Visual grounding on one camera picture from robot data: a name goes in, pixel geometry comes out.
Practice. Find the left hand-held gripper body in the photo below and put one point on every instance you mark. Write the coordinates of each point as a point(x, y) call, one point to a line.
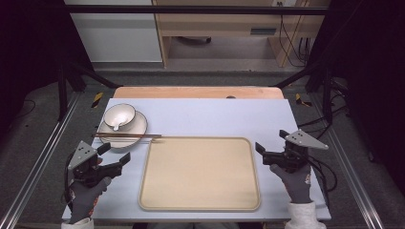
point(83, 155)

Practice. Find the pale blue table cover board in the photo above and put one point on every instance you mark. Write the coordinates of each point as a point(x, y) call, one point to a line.
point(203, 117)

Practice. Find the person's right hand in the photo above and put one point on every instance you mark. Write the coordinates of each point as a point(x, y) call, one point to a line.
point(297, 186)

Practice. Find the beige rectangular tray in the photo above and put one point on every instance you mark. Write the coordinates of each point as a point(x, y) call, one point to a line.
point(200, 175)

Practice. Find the white bowl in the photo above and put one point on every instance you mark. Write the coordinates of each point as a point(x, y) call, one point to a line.
point(120, 114)

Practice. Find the wooden table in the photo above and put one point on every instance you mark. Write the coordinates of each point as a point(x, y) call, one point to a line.
point(191, 92)

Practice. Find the black horizontal frame bar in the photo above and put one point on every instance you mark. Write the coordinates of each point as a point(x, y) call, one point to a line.
point(197, 9)

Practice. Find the yellow black floor tape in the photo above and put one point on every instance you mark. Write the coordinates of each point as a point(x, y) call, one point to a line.
point(301, 100)
point(97, 99)

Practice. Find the black metal stand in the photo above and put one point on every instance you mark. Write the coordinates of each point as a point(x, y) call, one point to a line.
point(327, 95)
point(63, 92)

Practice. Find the person's left hand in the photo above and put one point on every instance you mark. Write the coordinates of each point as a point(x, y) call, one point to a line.
point(83, 198)

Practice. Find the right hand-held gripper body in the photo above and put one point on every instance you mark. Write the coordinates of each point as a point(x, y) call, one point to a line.
point(304, 140)

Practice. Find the white cabinet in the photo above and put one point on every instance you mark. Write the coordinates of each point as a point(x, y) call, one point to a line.
point(117, 35)

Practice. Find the brown chopstick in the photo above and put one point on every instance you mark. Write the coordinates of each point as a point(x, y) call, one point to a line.
point(133, 137)
point(127, 135)

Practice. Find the black curtain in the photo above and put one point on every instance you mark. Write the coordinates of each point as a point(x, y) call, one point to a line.
point(369, 79)
point(28, 47)

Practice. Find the white plate with dark rim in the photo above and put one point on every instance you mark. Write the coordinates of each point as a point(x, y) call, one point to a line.
point(137, 129)

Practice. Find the aluminium rail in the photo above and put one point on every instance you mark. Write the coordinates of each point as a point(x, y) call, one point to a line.
point(353, 171)
point(41, 159)

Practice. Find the white ceramic spoon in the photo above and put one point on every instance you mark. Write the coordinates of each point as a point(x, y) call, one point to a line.
point(117, 125)

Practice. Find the light wooden desk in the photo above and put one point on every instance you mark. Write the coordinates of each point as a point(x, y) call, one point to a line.
point(219, 24)

